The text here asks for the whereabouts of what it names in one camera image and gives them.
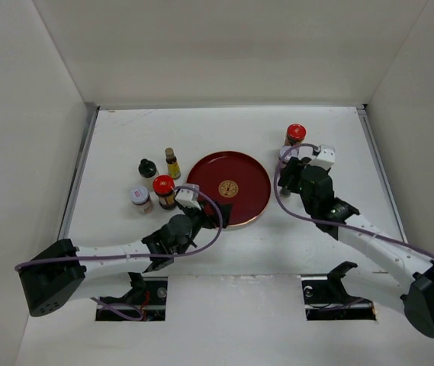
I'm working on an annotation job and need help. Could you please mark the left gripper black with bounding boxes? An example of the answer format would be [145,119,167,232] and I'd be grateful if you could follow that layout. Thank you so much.
[180,199,231,240]

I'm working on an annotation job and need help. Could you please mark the white-lid jar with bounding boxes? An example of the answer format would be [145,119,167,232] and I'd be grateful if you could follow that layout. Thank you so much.
[276,146,298,168]
[130,185,153,214]

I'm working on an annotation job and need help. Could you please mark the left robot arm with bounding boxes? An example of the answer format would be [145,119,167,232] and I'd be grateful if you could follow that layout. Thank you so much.
[14,202,233,317]

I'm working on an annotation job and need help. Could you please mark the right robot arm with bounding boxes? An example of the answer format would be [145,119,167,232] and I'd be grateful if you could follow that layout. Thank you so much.
[273,157,434,339]

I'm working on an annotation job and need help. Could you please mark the round red lacquer tray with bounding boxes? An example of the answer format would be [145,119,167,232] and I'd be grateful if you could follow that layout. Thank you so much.
[186,151,272,227]

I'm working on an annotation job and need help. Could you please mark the red-lid sauce jar right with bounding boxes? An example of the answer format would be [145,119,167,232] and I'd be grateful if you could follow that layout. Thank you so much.
[284,124,307,146]

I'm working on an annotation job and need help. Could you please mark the red-lid sauce jar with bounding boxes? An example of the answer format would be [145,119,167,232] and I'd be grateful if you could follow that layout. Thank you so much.
[153,175,176,210]
[284,124,307,146]

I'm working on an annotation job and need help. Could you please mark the red-lid sauce jar left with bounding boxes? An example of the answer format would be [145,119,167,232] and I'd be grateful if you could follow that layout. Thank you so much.
[153,175,176,210]

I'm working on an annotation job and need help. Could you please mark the small yellow-label brown bottle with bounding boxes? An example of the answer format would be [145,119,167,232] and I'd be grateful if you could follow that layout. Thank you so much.
[165,147,181,179]

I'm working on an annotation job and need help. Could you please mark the black-cap white bottle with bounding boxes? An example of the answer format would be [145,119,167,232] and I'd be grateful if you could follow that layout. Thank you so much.
[138,159,159,189]

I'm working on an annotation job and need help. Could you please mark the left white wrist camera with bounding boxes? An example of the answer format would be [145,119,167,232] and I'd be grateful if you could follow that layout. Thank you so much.
[175,184,201,210]

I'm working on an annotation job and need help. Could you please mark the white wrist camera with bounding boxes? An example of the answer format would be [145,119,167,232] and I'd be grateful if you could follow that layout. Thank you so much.
[309,145,336,171]
[175,184,201,210]

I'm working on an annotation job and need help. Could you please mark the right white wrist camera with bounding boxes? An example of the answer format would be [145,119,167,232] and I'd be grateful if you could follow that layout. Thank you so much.
[309,145,336,171]

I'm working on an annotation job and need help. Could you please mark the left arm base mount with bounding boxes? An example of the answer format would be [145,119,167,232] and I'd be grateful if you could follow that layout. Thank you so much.
[95,273,169,322]

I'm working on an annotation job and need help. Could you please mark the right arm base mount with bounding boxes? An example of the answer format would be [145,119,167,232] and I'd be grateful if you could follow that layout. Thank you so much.
[301,262,376,321]

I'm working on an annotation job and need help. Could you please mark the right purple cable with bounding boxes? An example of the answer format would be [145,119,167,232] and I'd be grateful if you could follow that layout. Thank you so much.
[273,143,434,275]

